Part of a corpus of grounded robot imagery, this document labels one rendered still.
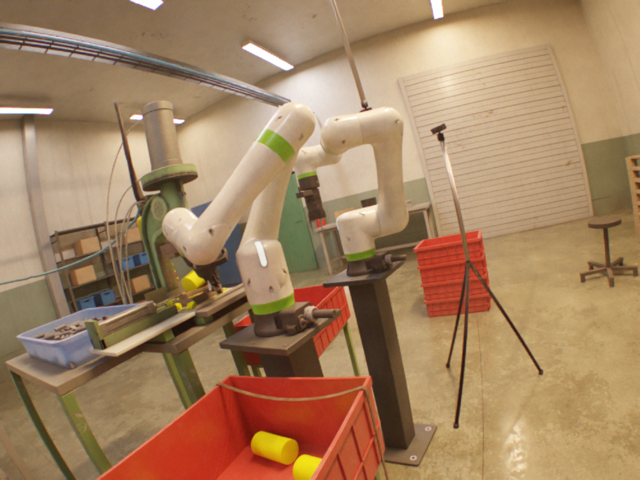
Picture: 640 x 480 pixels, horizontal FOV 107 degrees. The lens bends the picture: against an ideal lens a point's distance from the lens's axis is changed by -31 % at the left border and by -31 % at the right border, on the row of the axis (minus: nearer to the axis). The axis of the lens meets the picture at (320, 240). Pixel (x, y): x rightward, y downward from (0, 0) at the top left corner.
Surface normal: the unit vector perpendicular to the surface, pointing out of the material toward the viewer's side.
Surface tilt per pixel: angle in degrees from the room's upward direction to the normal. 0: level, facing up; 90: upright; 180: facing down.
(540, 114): 90
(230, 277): 90
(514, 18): 90
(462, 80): 90
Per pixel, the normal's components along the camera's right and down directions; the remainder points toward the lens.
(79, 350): 0.92, -0.02
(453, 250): -0.47, 0.20
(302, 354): 0.81, -0.15
